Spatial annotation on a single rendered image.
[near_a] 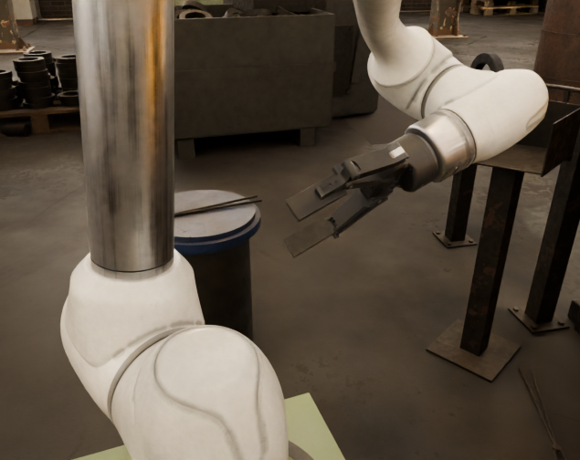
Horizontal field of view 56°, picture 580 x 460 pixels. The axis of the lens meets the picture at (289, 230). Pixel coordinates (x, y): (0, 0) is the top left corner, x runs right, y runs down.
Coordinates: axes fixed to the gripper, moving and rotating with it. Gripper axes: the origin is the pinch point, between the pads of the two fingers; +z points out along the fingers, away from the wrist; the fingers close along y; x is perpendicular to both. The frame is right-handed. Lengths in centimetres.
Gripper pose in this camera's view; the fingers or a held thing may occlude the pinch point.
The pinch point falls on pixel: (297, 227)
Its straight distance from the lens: 70.6
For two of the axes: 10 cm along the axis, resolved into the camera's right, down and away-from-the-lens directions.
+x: -5.3, -8.0, 2.9
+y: -0.4, 3.6, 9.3
